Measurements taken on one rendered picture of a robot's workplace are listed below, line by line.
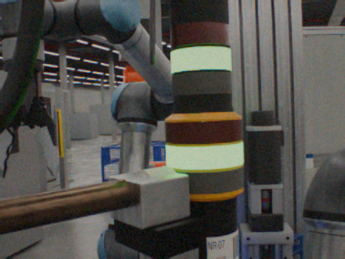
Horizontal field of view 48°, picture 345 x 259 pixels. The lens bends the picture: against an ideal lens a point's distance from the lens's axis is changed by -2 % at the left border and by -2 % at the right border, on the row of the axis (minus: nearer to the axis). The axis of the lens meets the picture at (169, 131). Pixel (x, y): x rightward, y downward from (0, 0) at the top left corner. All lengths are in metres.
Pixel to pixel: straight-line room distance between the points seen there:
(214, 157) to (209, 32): 0.06
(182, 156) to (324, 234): 0.51
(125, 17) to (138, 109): 0.39
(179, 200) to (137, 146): 0.89
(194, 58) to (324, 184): 0.51
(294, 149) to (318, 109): 1.07
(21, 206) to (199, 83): 0.11
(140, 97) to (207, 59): 0.88
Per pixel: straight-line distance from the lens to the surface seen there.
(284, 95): 1.13
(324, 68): 2.24
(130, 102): 1.09
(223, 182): 0.21
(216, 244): 0.22
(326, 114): 2.24
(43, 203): 0.17
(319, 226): 0.70
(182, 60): 0.21
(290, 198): 1.17
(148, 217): 0.18
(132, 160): 1.08
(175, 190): 0.19
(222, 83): 0.21
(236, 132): 0.21
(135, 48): 0.83
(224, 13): 0.22
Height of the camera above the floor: 1.58
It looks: 3 degrees down
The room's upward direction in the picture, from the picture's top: 2 degrees counter-clockwise
